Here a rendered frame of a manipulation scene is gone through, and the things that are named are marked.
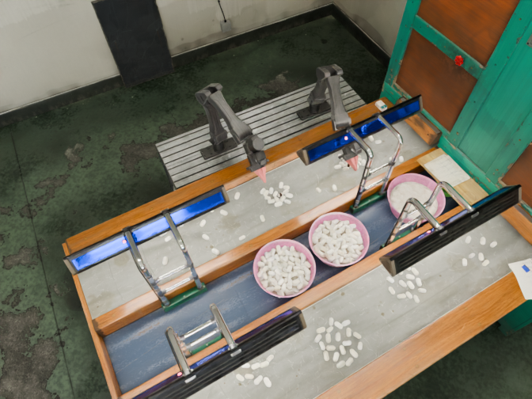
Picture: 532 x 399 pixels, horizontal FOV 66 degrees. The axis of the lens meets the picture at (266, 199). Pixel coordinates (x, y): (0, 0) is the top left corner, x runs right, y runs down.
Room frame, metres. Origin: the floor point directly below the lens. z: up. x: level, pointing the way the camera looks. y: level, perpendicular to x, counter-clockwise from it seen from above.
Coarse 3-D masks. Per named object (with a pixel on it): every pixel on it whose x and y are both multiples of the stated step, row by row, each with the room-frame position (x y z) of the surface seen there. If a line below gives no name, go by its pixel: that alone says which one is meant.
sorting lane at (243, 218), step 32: (320, 160) 1.30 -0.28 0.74; (384, 160) 1.28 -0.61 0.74; (256, 192) 1.11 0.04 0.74; (288, 192) 1.10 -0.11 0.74; (192, 224) 0.95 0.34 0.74; (224, 224) 0.94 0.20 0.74; (256, 224) 0.93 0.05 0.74; (128, 256) 0.79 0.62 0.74; (160, 256) 0.79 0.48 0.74; (192, 256) 0.78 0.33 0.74; (96, 288) 0.65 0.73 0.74; (128, 288) 0.64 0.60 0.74
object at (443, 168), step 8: (432, 160) 1.24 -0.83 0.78; (440, 160) 1.24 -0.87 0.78; (448, 160) 1.24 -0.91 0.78; (432, 168) 1.19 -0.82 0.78; (440, 168) 1.19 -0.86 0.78; (448, 168) 1.19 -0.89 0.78; (456, 168) 1.19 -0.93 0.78; (440, 176) 1.14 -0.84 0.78; (448, 176) 1.14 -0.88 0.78; (456, 176) 1.14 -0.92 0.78; (464, 176) 1.14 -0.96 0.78; (456, 184) 1.09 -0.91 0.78
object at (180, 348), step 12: (216, 312) 0.41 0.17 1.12; (204, 324) 0.42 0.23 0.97; (216, 324) 0.43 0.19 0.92; (168, 336) 0.34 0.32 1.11; (180, 336) 0.38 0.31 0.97; (204, 336) 0.40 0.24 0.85; (228, 336) 0.33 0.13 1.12; (180, 348) 0.30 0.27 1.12; (228, 348) 0.30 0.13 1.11; (180, 360) 0.27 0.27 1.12
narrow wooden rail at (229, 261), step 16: (384, 176) 1.17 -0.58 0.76; (352, 192) 1.07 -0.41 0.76; (368, 192) 1.08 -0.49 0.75; (320, 208) 0.99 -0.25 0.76; (336, 208) 1.00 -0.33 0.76; (288, 224) 0.91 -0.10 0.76; (304, 224) 0.91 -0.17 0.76; (256, 240) 0.84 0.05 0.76; (272, 240) 0.84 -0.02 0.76; (224, 256) 0.76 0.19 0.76; (240, 256) 0.76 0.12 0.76; (208, 272) 0.69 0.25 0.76; (224, 272) 0.72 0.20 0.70; (176, 288) 0.63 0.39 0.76; (128, 304) 0.57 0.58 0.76; (144, 304) 0.56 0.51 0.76; (160, 304) 0.58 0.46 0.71; (96, 320) 0.51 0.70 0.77; (112, 320) 0.50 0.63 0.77; (128, 320) 0.52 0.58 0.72
